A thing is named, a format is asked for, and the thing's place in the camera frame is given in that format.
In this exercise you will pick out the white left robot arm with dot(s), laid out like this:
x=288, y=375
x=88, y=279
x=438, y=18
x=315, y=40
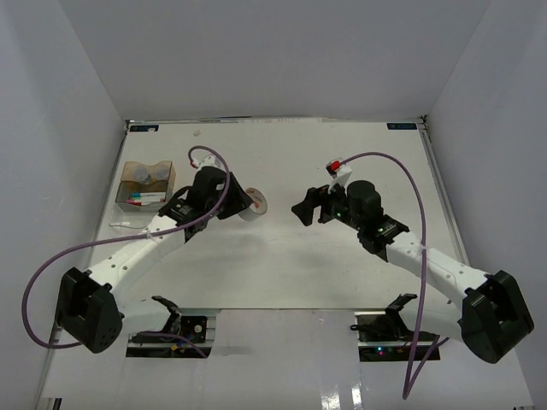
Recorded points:
x=91, y=304

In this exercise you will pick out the clear brown organizer container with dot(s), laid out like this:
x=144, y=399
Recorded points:
x=142, y=190

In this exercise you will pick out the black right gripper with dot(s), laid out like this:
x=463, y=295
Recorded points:
x=304, y=210

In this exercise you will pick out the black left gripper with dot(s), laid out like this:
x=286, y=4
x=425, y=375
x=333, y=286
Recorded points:
x=238, y=198

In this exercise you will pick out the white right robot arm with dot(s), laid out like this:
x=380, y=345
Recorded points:
x=492, y=316

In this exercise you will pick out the aluminium rail left edge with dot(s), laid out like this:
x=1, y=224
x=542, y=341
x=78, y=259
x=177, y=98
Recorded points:
x=55, y=339

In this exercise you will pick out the black label left corner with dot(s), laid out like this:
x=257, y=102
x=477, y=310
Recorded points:
x=143, y=128

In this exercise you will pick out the pink capped white marker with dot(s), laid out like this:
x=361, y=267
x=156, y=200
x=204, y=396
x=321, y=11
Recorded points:
x=147, y=204

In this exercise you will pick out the blue capped white marker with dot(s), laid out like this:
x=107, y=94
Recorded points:
x=135, y=196

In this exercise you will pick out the clear jar of paper clips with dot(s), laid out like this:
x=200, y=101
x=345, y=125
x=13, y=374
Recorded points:
x=162, y=173

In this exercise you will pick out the black label corner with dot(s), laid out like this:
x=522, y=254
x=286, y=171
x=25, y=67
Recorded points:
x=401, y=126
x=143, y=128

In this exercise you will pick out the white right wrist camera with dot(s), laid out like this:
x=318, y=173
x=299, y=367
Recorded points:
x=339, y=172

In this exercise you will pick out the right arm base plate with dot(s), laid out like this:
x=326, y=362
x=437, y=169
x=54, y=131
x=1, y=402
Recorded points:
x=378, y=341

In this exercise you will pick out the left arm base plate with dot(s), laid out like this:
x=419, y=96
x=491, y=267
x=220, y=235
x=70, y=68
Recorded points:
x=194, y=340

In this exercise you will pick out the aluminium rail edge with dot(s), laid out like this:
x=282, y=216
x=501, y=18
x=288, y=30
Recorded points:
x=55, y=339
x=450, y=218

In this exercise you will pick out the black label right corner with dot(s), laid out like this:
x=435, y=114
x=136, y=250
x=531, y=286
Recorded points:
x=401, y=126

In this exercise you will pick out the aluminium rail right edge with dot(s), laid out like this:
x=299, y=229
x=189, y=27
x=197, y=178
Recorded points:
x=450, y=218

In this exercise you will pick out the large white tape roll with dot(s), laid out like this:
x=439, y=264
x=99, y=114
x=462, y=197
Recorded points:
x=258, y=207

